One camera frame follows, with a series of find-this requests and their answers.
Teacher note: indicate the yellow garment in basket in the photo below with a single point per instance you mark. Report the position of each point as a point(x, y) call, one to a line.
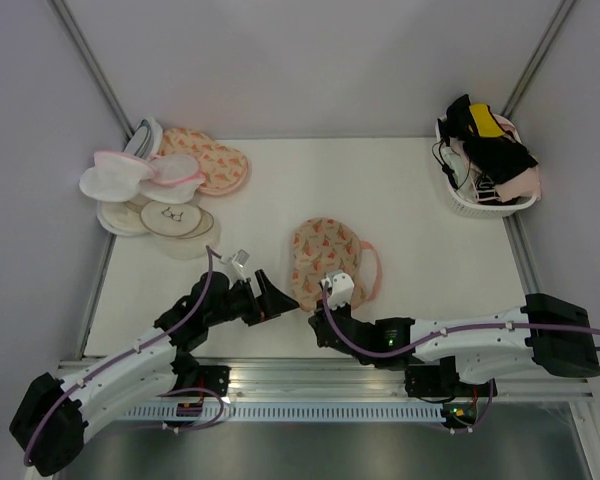
point(485, 125)

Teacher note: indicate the white blue-trimmed mesh bag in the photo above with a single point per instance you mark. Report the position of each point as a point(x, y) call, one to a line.
point(146, 139)

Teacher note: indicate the pink bra in basket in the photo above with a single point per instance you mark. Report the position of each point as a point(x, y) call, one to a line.
point(526, 184)

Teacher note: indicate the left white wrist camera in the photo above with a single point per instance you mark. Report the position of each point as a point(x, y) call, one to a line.
point(234, 265)

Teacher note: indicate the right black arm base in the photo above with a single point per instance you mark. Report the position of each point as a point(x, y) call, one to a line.
point(425, 382)

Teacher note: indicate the peach floral mesh laundry bag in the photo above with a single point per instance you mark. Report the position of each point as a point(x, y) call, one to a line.
point(323, 245)

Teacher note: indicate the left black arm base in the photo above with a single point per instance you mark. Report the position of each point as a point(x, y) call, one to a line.
point(213, 377)

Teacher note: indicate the white slotted cable duct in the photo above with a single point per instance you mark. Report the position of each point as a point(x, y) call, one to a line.
point(164, 411)

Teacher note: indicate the beige bag with bra print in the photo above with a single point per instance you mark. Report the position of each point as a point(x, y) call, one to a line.
point(178, 221)

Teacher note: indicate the white pink-trimmed mesh bag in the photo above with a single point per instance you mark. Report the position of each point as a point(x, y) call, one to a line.
point(115, 176)

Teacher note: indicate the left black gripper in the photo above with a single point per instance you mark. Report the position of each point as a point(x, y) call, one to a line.
point(271, 303)

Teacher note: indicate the cream round mesh bag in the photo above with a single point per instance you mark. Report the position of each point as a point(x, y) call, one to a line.
point(120, 220)

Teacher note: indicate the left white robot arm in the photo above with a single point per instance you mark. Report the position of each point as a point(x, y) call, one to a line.
point(58, 416)

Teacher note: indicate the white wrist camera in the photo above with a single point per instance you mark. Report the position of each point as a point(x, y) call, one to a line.
point(338, 287)
point(234, 265)

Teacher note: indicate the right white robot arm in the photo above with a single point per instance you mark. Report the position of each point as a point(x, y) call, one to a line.
point(545, 332)

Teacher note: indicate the black bra in basket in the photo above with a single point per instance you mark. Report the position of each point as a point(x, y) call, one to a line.
point(501, 159)

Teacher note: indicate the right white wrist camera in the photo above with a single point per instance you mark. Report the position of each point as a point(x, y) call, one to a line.
point(338, 287)

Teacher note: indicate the white plastic laundry basket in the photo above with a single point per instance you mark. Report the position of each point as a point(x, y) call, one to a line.
point(464, 188)

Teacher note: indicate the aluminium mounting rail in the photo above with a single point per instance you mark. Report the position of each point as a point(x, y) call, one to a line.
point(304, 380)

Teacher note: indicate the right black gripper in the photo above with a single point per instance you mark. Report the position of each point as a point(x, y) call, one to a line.
point(316, 319)

